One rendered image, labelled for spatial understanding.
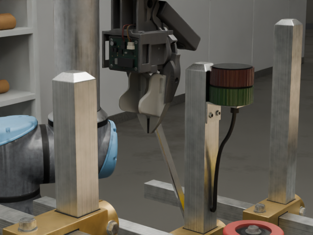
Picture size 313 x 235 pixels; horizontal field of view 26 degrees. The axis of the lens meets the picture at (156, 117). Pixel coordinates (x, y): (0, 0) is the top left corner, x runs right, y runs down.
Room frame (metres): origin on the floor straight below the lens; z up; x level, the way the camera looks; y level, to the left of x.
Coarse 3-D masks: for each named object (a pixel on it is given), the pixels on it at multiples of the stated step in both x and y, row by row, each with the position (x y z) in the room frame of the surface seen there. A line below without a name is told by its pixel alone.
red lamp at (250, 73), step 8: (216, 72) 0.88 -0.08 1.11; (224, 72) 0.88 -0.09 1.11; (232, 72) 0.87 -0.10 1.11; (240, 72) 0.88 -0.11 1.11; (248, 72) 0.88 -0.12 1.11; (216, 80) 0.88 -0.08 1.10; (224, 80) 0.88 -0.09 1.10; (232, 80) 0.87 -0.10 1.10; (240, 80) 0.88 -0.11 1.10; (248, 80) 0.88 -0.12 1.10
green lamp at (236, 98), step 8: (216, 88) 0.88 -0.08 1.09; (248, 88) 0.88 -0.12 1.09; (216, 96) 0.88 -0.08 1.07; (224, 96) 0.88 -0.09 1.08; (232, 96) 0.87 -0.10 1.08; (240, 96) 0.88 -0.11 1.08; (248, 96) 0.88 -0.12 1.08; (224, 104) 0.88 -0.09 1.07; (232, 104) 0.87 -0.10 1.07; (240, 104) 0.88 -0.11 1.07
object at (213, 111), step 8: (216, 64) 0.92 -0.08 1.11; (224, 64) 0.92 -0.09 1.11; (232, 64) 0.92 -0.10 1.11; (240, 64) 0.92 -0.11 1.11; (224, 88) 0.88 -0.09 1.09; (232, 88) 0.88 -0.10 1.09; (240, 88) 0.88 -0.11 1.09; (208, 104) 0.91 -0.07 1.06; (216, 104) 0.89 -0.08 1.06; (248, 104) 0.90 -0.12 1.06; (208, 112) 0.91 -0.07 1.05; (216, 112) 0.93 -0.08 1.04; (232, 112) 0.90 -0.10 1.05; (208, 120) 0.91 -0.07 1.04; (216, 120) 0.93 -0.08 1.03; (232, 120) 0.90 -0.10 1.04; (232, 128) 0.90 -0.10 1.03; (224, 144) 0.91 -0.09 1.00; (216, 160) 0.92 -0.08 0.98; (216, 168) 0.92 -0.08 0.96; (216, 176) 0.92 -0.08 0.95; (216, 184) 0.92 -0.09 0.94; (216, 192) 0.92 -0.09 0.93; (216, 200) 0.92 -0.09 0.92; (216, 208) 0.92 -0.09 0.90
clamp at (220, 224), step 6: (222, 222) 0.96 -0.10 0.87; (180, 228) 0.93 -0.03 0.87; (216, 228) 0.93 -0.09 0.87; (222, 228) 0.93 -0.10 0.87; (174, 234) 0.91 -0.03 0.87; (180, 234) 0.91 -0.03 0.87; (186, 234) 0.91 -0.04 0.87; (192, 234) 0.91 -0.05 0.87; (198, 234) 0.91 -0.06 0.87; (204, 234) 0.91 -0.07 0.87; (210, 234) 0.91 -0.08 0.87; (216, 234) 0.92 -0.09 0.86; (222, 234) 0.93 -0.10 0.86
